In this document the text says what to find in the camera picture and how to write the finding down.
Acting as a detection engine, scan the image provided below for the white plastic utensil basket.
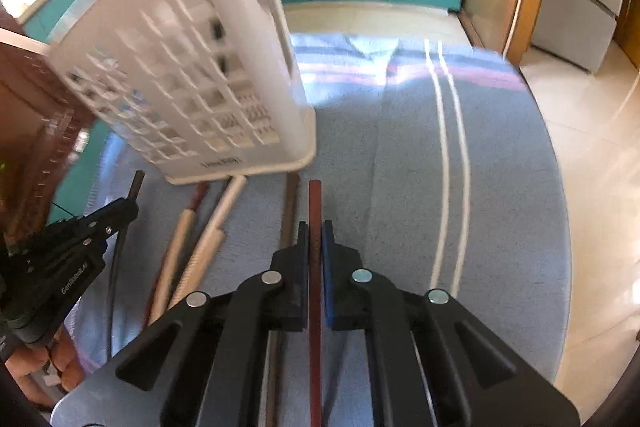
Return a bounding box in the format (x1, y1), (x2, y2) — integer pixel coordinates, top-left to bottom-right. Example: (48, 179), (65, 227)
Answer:
(47, 0), (319, 186)

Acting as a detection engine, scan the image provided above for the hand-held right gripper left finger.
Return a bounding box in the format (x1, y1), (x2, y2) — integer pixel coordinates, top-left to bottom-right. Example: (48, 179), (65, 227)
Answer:
(116, 222), (311, 427)

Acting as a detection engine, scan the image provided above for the brown wooden chair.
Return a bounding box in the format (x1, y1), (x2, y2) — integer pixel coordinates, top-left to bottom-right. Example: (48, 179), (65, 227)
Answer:
(0, 0), (117, 253)

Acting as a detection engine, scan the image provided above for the beige chopstick with red end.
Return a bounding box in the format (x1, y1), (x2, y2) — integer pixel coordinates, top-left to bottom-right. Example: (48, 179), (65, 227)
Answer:
(144, 182), (211, 325)

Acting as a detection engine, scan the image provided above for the dark brown chopstick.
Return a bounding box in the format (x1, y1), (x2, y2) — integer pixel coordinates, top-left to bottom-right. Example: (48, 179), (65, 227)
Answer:
(264, 173), (301, 427)

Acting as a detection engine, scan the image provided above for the red-brown chopstick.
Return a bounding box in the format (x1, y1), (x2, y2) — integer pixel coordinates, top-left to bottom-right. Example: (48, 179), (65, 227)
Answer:
(307, 179), (325, 427)

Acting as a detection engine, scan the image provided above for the black chopstick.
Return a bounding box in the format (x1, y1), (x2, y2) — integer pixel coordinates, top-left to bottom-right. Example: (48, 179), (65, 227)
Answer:
(104, 171), (146, 360)

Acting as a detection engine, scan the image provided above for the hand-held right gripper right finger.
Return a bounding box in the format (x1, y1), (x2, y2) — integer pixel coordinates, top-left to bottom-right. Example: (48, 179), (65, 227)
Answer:
(322, 220), (581, 427)

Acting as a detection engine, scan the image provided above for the person's left hand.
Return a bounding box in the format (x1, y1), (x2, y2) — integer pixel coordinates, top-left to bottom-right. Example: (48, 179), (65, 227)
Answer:
(10, 324), (87, 408)

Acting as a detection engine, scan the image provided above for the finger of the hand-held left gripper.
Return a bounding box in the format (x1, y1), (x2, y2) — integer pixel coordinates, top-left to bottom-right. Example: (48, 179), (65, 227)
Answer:
(47, 198), (139, 254)

